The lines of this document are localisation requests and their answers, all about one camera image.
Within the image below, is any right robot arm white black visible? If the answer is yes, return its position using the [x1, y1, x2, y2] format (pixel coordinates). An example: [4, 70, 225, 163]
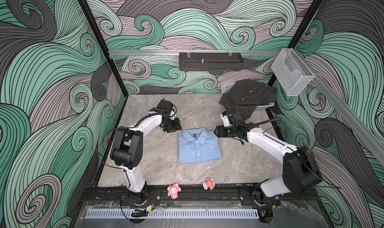
[214, 94, 323, 206]

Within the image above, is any pink white plush toy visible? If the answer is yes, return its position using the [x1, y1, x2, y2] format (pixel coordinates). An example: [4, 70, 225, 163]
[202, 178, 215, 191]

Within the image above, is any horizontal aluminium rail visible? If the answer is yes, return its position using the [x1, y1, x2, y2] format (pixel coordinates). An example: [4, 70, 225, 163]
[108, 49, 280, 57]

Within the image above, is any clear plastic wall bin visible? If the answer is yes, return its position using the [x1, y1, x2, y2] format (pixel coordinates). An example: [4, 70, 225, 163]
[271, 48, 315, 97]

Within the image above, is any left black frame post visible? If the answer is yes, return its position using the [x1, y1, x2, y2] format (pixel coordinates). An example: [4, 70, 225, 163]
[77, 0, 129, 100]

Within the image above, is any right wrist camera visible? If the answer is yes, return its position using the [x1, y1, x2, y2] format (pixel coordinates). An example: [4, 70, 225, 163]
[220, 112, 232, 127]

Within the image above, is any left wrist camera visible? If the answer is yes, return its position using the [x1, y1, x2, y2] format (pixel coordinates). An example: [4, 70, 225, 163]
[158, 98, 177, 114]

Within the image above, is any right side aluminium rail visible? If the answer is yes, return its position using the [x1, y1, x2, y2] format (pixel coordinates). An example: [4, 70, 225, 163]
[298, 53, 384, 165]

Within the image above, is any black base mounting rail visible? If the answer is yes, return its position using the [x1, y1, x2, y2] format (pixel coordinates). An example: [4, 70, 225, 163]
[81, 183, 319, 208]

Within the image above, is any dark grey striped shirt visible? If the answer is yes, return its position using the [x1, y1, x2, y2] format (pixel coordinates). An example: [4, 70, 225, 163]
[220, 80, 277, 120]

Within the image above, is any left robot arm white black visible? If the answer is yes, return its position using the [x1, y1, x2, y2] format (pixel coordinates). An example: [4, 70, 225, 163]
[110, 99, 182, 204]

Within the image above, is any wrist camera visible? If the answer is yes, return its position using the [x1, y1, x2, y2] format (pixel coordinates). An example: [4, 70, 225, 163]
[220, 112, 232, 127]
[158, 98, 177, 114]

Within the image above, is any white slotted cable duct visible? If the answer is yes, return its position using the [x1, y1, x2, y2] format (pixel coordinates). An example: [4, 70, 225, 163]
[84, 209, 259, 220]

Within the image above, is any right black frame post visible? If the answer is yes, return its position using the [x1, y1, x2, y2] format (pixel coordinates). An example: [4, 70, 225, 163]
[266, 0, 330, 88]

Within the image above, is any black frame post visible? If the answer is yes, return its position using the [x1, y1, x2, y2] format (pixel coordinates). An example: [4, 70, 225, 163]
[77, 0, 129, 100]
[266, 0, 330, 88]

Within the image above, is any pink plush pig toy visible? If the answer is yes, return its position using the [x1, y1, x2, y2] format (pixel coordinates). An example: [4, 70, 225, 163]
[167, 183, 182, 200]

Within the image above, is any light blue long sleeve shirt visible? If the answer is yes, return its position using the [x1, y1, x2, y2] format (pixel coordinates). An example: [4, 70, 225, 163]
[178, 128, 222, 165]

